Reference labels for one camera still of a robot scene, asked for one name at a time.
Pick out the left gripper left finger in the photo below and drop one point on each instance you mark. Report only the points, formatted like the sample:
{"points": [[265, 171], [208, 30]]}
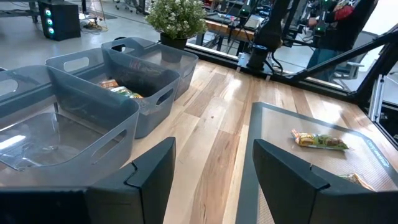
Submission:
{"points": [[140, 193]]}

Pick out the grey-bordered silicone baking mat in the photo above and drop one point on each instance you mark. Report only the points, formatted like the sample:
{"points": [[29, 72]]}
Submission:
{"points": [[280, 130]]}

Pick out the wooden background desk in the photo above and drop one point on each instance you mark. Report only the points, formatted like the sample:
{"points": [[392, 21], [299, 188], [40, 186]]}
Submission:
{"points": [[224, 28]]}

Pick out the potted green plant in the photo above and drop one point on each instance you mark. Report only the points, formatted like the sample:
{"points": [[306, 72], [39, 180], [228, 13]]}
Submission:
{"points": [[177, 18]]}

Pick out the black computer tower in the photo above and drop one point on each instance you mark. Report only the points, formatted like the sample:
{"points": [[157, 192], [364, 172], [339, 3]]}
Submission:
{"points": [[66, 21]]}

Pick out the person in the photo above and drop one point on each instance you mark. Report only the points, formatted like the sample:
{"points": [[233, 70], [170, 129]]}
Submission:
{"points": [[348, 28]]}

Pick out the grey plastic bin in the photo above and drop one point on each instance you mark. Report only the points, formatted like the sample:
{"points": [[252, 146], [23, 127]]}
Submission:
{"points": [[152, 121], [118, 146], [186, 77]]}

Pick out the green snack bag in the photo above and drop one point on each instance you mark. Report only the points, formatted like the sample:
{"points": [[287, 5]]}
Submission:
{"points": [[127, 92]]}

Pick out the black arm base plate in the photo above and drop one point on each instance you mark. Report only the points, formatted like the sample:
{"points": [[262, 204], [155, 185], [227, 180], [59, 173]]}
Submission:
{"points": [[245, 63]]}

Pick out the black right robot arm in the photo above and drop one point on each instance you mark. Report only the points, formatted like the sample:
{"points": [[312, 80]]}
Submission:
{"points": [[270, 31]]}

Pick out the grey office chair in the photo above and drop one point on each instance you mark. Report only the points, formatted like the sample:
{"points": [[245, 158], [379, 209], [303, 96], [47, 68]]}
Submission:
{"points": [[351, 70]]}

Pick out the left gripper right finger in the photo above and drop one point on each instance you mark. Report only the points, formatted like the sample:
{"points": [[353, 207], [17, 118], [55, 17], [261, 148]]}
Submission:
{"points": [[298, 199]]}

